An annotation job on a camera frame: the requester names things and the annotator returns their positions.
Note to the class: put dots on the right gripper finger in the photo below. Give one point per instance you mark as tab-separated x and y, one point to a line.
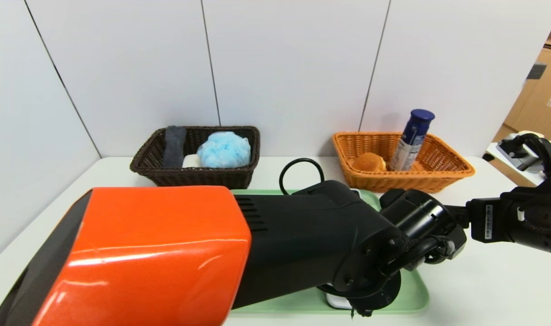
456	213

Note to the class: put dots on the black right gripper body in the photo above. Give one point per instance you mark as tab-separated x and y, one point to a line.
486	221

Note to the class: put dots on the blue white spray can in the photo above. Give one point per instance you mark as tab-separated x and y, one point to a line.
409	140

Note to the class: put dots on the brown bread bun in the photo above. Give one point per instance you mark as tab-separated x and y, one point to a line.
368	162

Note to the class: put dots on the blue mesh bath pouf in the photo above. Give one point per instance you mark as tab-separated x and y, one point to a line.
224	150

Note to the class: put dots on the white soap bar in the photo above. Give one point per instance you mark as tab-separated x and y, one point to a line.
190	161

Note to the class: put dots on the dark grey towel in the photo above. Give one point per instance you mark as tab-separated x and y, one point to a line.
174	145

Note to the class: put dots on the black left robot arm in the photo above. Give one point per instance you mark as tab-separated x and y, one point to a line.
212	249

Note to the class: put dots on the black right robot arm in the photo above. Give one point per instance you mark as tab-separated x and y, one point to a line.
543	217

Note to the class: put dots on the orange wicker basket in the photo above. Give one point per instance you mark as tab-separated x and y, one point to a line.
411	181

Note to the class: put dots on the dark brown wicker basket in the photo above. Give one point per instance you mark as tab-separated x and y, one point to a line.
194	176

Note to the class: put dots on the white side table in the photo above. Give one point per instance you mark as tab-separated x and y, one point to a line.
495	151

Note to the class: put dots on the green plastic tray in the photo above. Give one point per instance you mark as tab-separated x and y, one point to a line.
416	294

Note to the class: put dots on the white oblong case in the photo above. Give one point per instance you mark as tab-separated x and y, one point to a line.
336	302

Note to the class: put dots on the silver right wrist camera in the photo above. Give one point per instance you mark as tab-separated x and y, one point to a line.
518	151

